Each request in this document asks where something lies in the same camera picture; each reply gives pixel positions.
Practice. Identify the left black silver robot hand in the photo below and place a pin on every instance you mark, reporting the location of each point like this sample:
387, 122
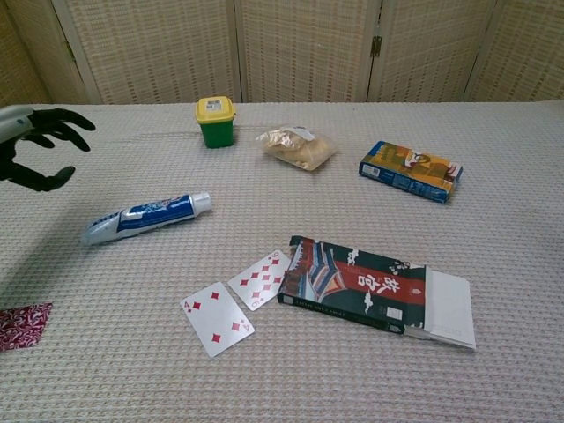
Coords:
26, 176

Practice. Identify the blue white toothpaste tube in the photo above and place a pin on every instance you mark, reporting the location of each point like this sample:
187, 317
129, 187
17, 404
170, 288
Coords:
145, 216

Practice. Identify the red patterned face-down card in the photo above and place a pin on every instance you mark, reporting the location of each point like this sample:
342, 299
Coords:
22, 326

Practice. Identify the green container with yellow lid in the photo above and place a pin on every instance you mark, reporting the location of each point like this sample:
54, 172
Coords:
216, 130

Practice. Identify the four of diamonds card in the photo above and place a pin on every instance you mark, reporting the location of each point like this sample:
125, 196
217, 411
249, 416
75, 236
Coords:
216, 319

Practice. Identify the nine of diamonds card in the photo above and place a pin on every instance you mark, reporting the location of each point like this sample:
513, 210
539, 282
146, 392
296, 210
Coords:
260, 282

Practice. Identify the clear bag of beige snacks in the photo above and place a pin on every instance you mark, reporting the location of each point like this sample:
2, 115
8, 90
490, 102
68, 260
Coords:
297, 147

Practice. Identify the woven folding screen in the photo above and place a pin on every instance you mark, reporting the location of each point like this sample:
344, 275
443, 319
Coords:
299, 48

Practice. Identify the dark slipcase with red band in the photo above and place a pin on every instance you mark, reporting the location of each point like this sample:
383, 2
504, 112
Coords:
348, 282

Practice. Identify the beige woven tablecloth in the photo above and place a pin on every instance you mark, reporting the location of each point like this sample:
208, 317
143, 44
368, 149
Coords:
308, 374

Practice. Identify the brass screen hinge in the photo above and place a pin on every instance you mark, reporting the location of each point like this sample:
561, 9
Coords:
375, 46

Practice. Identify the blue and orange carton box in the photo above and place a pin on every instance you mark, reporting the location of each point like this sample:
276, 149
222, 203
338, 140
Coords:
410, 172

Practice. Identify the white inner book box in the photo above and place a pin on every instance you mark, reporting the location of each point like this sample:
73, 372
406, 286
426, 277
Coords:
449, 308

